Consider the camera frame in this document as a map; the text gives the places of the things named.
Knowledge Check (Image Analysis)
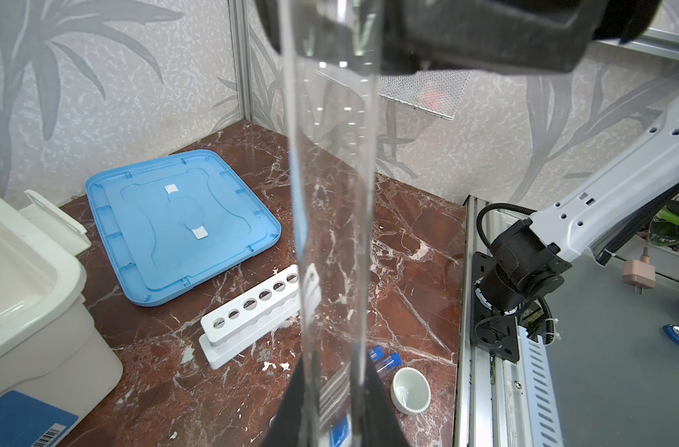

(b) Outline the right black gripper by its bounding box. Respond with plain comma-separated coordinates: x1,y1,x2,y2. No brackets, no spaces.
256,0,661,76

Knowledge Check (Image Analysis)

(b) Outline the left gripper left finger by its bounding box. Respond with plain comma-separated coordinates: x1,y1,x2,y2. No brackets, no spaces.
261,359,317,447

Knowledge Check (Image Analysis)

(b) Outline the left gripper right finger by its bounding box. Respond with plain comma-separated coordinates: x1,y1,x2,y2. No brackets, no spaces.
361,368,409,447

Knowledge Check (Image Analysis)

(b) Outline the blue-capped test tube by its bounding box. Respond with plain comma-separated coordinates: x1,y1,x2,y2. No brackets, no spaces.
375,353,402,376
367,346,384,363

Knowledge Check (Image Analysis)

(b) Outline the cork-stoppered glass test tube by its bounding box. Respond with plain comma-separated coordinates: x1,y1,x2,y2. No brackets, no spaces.
276,0,384,447

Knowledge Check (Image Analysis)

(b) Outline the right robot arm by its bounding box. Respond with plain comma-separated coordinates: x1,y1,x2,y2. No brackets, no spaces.
256,1,679,312

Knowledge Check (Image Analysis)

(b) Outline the white gauze roll blue label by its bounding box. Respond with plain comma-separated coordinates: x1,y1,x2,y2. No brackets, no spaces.
326,415,352,447

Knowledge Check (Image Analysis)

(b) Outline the small white ceramic crucible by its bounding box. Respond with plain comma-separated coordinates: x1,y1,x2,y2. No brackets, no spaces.
391,367,432,415

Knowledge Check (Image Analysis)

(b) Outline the white test tube rack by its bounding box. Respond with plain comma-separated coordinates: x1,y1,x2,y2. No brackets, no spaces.
199,264,321,370

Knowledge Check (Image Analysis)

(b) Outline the blue plastic bin lid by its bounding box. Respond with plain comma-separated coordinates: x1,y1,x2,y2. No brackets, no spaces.
85,150,282,307

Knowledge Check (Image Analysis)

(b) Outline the white plastic storage bin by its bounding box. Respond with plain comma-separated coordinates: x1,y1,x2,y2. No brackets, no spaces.
0,191,123,446

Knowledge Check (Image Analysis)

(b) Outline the aluminium front rail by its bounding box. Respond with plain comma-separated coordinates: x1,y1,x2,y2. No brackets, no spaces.
453,197,564,446

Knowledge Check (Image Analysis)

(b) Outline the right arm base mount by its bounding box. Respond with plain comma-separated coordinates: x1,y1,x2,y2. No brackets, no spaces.
470,251,559,364

